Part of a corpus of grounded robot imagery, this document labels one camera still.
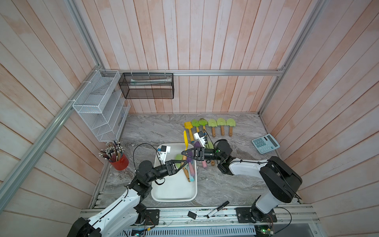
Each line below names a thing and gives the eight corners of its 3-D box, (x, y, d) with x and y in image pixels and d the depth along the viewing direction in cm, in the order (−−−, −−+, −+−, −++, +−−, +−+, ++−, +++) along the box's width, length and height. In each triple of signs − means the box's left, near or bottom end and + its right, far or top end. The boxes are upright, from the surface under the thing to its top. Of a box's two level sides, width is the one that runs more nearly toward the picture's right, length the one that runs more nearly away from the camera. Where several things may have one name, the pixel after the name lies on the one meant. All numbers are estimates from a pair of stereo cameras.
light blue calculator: (261, 154, 99) (263, 151, 96) (251, 141, 106) (253, 138, 103) (278, 148, 102) (280, 145, 99) (267, 136, 109) (269, 133, 106)
